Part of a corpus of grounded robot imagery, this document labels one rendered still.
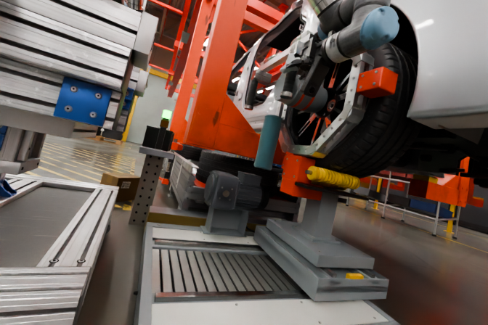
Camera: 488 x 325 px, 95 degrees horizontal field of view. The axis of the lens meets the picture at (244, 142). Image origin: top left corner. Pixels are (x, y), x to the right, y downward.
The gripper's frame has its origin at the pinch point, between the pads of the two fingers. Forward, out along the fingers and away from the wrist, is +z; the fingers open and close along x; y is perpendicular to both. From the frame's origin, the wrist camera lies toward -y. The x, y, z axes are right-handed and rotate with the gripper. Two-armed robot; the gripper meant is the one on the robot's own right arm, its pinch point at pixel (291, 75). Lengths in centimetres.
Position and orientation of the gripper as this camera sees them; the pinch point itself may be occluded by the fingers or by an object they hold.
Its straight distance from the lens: 84.5
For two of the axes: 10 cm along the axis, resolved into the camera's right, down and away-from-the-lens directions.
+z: -3.7, -0.2, 9.3
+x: -9.0, -2.3, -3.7
